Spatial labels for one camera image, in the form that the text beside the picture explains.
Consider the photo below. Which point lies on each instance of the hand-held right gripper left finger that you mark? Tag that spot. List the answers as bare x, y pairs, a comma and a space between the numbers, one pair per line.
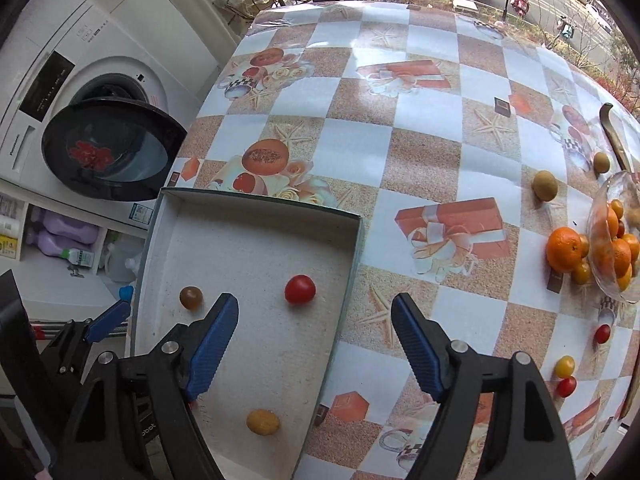
215, 345

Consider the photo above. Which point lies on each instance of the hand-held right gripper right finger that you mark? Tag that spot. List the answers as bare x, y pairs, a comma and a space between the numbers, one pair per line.
415, 355

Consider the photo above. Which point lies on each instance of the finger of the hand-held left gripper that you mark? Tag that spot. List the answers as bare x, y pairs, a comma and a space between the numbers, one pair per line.
107, 317

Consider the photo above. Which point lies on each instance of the brown cherry tomato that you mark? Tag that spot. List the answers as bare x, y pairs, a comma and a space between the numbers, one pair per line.
191, 297

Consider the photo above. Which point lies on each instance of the orange-yellow cherry tomato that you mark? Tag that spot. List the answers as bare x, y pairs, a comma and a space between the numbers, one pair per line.
262, 421

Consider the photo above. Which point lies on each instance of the red cherry tomato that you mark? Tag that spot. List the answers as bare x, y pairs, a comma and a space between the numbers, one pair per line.
621, 230
566, 386
300, 289
602, 333

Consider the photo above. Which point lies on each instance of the white cardboard box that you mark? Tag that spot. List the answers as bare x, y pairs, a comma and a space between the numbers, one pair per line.
260, 240

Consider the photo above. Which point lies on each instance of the translucent plastic jug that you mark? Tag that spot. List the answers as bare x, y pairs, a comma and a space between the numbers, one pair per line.
120, 260

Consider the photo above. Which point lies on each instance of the white bottle green label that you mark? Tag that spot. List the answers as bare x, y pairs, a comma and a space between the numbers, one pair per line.
80, 256

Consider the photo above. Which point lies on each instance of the white shelf unit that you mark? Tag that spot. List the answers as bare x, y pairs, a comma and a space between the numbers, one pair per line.
45, 280

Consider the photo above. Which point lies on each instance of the purple detergent bottle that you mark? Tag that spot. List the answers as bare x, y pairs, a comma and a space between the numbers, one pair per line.
45, 247
65, 225

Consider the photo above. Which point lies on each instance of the white bottle yellow label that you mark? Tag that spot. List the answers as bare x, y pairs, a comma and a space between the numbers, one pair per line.
7, 232

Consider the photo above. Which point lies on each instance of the yellow cherry tomato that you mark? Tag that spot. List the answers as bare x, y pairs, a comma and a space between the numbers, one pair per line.
565, 366

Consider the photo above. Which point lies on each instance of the black washing machine door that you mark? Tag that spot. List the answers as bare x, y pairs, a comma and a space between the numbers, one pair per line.
110, 160

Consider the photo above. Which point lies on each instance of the large orange mandarin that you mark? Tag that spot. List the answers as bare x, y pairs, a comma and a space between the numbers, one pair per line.
564, 250

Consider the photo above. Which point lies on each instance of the small orange kumquat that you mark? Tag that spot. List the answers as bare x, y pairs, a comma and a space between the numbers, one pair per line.
625, 278
584, 246
617, 208
581, 274

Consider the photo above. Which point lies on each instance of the large brown round fruit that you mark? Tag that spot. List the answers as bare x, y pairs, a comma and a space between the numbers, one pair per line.
544, 185

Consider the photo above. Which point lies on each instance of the checkered printed tablecloth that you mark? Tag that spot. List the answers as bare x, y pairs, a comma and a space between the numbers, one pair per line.
430, 125

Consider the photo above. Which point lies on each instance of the clear glass bowl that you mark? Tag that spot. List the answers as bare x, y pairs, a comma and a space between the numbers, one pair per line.
597, 210

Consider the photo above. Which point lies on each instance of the small brown round fruit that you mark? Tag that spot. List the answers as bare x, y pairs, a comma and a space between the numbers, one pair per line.
601, 161
634, 216

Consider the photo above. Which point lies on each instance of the white washing machine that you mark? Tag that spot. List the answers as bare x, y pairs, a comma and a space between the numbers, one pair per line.
60, 35

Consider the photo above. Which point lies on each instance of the red scooter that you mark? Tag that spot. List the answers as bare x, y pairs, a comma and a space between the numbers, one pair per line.
520, 4

